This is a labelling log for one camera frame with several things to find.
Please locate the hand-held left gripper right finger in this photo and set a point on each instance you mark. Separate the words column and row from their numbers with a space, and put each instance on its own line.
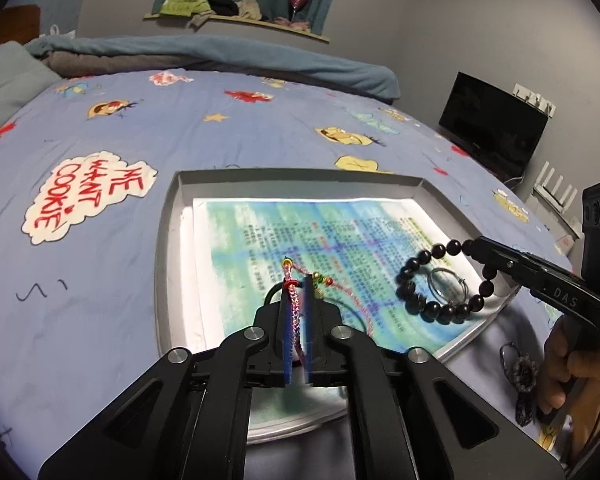
column 308, row 330

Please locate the black monitor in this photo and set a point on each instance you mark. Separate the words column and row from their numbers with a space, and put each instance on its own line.
column 490, row 122

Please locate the wooden headboard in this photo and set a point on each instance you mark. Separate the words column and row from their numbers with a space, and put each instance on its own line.
column 17, row 25

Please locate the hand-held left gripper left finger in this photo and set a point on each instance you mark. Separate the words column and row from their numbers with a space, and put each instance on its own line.
column 286, row 340

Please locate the blue cartoon printed bed sheet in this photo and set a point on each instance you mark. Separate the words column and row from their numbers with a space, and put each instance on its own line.
column 190, row 130

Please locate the blue green printed paper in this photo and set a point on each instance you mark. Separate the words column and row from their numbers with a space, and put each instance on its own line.
column 260, row 230

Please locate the pile of clothes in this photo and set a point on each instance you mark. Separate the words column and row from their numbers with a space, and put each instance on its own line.
column 210, row 7

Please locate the thin silver bangle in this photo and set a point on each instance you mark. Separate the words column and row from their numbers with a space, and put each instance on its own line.
column 447, row 284

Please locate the blue duvet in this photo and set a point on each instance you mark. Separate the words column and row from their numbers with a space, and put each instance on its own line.
column 220, row 52

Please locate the white router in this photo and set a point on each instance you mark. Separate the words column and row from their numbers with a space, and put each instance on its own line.
column 555, row 200

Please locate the light blue pillow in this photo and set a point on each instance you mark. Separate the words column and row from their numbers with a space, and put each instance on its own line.
column 10, row 77

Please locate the grey metal tray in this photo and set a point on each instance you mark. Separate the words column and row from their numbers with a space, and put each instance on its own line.
column 172, row 240

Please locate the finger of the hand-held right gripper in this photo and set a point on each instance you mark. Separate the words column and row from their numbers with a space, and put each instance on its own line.
column 540, row 272

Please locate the white wall power strip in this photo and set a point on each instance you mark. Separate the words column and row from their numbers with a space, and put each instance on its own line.
column 532, row 97

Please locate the wooden window sill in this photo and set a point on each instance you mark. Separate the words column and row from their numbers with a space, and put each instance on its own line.
column 260, row 24

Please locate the person's right hand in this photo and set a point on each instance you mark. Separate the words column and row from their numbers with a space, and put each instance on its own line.
column 560, row 360

